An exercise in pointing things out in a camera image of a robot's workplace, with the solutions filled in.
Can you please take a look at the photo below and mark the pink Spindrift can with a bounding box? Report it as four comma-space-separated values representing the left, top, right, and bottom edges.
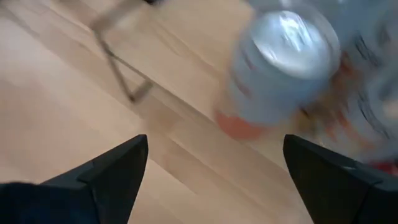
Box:
214, 2, 343, 141

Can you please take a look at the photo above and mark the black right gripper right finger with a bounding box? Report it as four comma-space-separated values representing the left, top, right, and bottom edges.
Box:
282, 134, 398, 224

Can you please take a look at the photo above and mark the red Fanta strawberry can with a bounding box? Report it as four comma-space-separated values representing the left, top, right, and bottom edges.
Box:
369, 159, 398, 177

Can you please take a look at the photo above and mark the wooden shelf board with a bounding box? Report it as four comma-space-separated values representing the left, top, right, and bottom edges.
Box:
93, 0, 398, 224

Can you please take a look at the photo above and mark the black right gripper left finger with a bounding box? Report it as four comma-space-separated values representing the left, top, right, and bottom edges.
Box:
0, 134, 149, 224

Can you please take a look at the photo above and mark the silver Celsius can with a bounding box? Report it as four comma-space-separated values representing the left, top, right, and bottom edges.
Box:
298, 18, 398, 163

